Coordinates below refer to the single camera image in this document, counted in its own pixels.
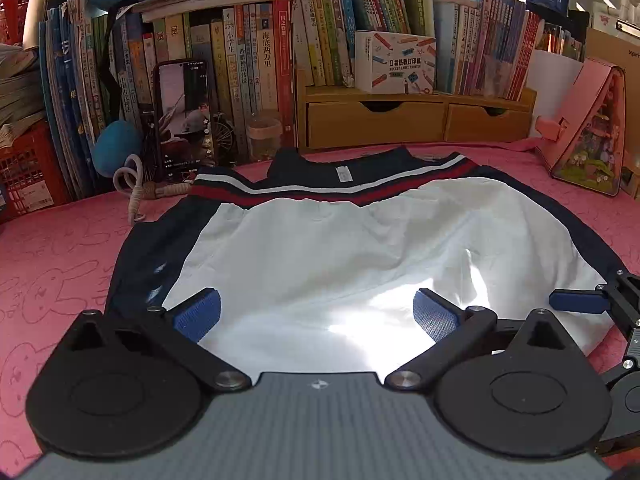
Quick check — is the navy and white jacket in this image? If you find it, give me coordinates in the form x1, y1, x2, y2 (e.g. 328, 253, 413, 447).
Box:
105, 146, 628, 386

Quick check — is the white storage container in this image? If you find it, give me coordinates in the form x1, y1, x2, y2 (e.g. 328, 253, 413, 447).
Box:
567, 0, 640, 36

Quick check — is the white card sheet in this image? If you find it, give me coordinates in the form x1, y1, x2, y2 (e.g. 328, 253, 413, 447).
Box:
527, 49, 586, 138

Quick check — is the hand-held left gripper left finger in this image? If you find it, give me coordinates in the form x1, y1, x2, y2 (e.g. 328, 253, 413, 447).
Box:
62, 287, 253, 393

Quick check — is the black strap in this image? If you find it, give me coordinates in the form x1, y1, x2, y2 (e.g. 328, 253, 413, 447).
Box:
97, 0, 131, 121

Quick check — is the white cord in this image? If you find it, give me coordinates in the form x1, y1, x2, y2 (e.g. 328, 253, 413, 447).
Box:
114, 154, 193, 226

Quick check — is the black miniature bicycle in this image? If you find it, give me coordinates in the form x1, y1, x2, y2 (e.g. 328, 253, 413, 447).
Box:
210, 112, 236, 156

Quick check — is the white pencil print box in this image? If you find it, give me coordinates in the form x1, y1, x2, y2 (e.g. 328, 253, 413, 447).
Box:
354, 30, 437, 95

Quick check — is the clear plastic cup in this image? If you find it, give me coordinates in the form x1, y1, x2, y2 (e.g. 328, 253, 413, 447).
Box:
246, 112, 284, 163

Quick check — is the red plastic basket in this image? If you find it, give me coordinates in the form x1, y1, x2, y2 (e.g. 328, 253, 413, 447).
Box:
0, 0, 33, 46

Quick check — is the red plastic crate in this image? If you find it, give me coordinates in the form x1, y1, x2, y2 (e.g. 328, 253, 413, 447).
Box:
0, 120, 73, 223

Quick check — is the blue plush ball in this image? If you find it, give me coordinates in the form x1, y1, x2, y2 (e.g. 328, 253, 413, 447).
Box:
94, 120, 146, 178

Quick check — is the black smartphone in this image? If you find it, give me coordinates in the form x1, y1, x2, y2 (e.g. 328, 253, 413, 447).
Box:
151, 59, 218, 183

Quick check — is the wooden drawer organiser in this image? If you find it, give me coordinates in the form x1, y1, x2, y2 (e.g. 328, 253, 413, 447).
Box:
296, 67, 538, 153

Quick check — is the pink rabbit print mat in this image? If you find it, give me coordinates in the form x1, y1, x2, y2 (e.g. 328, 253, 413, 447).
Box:
0, 140, 640, 480

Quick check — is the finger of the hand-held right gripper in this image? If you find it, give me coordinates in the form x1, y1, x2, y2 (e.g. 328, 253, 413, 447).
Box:
549, 287, 609, 314

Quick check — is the clear plastic box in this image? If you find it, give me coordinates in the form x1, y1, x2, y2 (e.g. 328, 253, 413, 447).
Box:
477, 55, 523, 98

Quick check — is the row of tall books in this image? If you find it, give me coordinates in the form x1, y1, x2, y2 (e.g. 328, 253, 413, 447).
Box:
39, 0, 296, 201

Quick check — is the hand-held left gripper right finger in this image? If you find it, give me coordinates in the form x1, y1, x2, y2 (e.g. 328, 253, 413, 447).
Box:
385, 287, 581, 393

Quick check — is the row of green yellow books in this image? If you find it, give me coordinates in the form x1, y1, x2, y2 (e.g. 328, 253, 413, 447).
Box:
280, 0, 433, 88

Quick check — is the pink triangular miniature house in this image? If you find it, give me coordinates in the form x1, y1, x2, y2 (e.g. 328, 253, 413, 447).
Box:
535, 57, 627, 197

